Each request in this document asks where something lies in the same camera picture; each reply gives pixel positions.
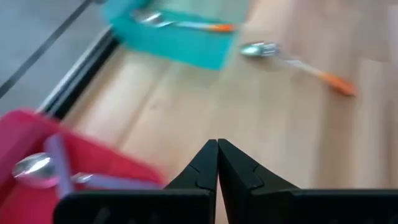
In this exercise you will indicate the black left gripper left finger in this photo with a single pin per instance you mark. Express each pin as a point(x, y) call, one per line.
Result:
point(200, 177)

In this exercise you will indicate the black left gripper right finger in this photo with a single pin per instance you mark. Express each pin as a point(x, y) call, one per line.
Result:
point(245, 186)

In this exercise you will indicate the teal translucent plastic bin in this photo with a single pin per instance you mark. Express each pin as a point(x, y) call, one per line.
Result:
point(174, 46)

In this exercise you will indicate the pink translucent plastic bin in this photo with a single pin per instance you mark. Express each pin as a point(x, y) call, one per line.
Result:
point(28, 130)

